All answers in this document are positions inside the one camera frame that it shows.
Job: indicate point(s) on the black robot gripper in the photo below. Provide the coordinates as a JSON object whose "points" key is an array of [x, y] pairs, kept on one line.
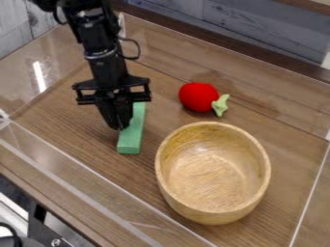
{"points": [[111, 82]]}

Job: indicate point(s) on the green rectangular block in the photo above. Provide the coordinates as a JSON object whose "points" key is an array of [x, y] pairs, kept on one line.
{"points": [[130, 136]]}

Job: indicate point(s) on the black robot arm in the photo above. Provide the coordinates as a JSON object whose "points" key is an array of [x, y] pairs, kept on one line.
{"points": [[94, 25]]}

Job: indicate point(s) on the light wooden bowl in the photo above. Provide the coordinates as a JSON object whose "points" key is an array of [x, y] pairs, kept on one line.
{"points": [[214, 172]]}

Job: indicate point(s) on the red plush tomato toy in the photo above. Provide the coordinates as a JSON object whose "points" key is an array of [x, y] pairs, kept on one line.
{"points": [[202, 98]]}

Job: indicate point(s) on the black metal table bracket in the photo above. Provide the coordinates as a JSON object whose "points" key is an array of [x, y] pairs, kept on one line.
{"points": [[39, 231]]}

